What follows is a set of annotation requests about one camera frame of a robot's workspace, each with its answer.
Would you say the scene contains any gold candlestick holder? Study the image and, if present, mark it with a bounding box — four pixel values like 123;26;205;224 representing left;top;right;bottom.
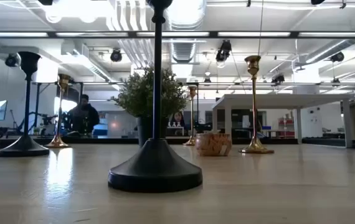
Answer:
45;73;72;149
182;85;199;146
239;55;275;154

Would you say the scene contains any black candlestick holder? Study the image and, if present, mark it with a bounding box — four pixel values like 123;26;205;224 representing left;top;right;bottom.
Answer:
108;0;203;193
0;51;50;157

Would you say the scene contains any orange patterned candle tin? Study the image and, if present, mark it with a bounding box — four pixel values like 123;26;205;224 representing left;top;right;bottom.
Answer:
195;133;233;157

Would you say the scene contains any black overhead light bar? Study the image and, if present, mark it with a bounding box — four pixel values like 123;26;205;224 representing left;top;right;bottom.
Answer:
0;30;355;40

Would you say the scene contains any black track spotlight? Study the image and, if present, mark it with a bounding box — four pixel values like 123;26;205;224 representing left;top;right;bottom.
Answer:
110;49;123;63
271;73;286;85
215;40;232;63
4;53;21;68
331;51;346;63

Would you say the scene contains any person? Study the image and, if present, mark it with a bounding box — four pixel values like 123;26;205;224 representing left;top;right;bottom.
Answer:
170;111;186;131
68;94;100;136

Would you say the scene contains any shelf with red bins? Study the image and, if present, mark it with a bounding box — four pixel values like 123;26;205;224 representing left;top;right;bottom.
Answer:
278;117;295;138

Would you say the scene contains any green potted plant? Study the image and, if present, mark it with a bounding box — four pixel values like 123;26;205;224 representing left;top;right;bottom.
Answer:
110;67;188;147

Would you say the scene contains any black aluminium cross rail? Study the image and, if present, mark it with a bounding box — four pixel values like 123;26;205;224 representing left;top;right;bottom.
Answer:
0;136;300;146

